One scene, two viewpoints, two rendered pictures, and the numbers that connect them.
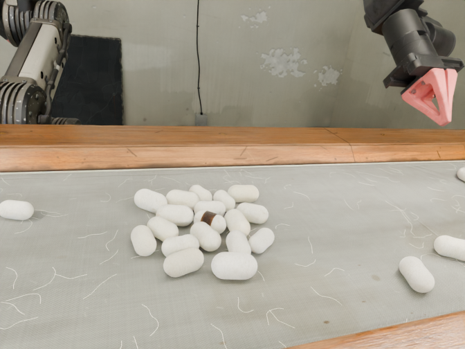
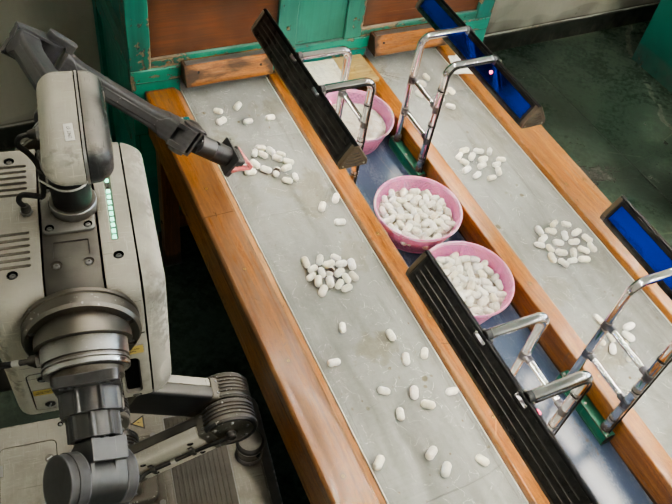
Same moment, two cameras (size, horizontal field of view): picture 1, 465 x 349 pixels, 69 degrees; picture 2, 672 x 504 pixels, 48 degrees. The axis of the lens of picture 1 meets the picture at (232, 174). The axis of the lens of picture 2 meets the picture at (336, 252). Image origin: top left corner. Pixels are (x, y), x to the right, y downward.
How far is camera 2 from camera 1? 197 cm
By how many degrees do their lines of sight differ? 80
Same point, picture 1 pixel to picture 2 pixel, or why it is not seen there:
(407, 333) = (369, 230)
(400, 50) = (220, 157)
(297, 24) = not seen: outside the picture
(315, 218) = (310, 242)
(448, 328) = (365, 223)
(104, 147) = (287, 315)
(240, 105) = not seen: outside the picture
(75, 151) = (293, 326)
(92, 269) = (359, 299)
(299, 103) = not seen: outside the picture
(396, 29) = (210, 150)
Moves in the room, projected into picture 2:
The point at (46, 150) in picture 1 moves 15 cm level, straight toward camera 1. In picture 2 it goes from (298, 336) to (345, 311)
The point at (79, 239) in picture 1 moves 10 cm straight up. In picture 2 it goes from (347, 307) to (353, 284)
